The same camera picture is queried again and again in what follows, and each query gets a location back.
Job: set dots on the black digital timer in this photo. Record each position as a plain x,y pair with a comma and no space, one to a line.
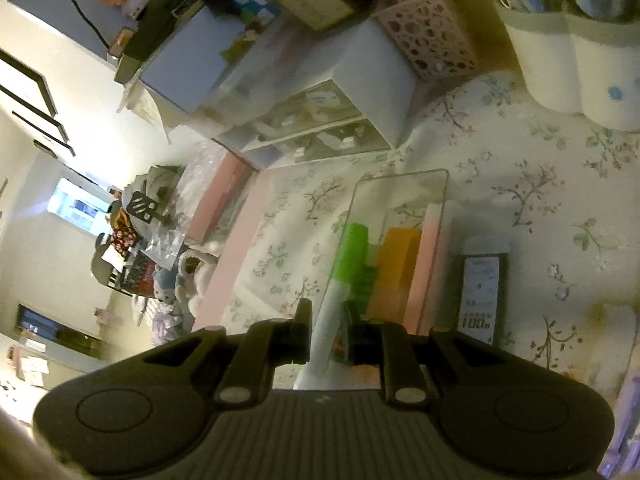
482,285

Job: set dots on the white drawer organizer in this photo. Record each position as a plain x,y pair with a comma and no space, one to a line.
380,85

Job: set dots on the white plush doll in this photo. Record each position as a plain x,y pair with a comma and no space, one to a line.
185,285

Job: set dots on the black wall shelves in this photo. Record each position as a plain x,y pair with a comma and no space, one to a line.
35,105

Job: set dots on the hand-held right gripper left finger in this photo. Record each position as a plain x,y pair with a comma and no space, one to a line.
304,335

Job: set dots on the black slotted spatula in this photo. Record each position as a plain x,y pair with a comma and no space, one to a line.
145,207

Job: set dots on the green-capped white marker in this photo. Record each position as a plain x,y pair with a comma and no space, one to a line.
350,255

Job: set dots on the clear plastic drawer box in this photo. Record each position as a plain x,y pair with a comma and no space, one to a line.
400,195

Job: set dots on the bright window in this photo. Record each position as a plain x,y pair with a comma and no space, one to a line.
80,205

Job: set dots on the pink perforated pen basket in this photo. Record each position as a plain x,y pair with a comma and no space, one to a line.
430,30

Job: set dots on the small yellow box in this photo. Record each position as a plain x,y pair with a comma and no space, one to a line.
121,41

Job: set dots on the small clear drawer unit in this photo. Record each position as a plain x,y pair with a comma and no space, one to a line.
260,80

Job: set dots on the white storage box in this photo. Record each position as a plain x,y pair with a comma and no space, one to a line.
185,60

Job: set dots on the white fabric storage basket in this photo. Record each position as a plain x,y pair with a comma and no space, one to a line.
575,60

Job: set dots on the dark green box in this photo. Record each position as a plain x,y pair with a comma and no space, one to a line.
145,35

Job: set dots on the pink flat box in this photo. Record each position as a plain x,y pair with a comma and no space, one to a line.
220,195

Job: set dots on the labelled square plant pot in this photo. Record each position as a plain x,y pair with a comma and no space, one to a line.
315,2

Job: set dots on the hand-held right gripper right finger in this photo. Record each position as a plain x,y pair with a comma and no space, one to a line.
356,345

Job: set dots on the clear plastic wrap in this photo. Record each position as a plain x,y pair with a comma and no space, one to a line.
200,170

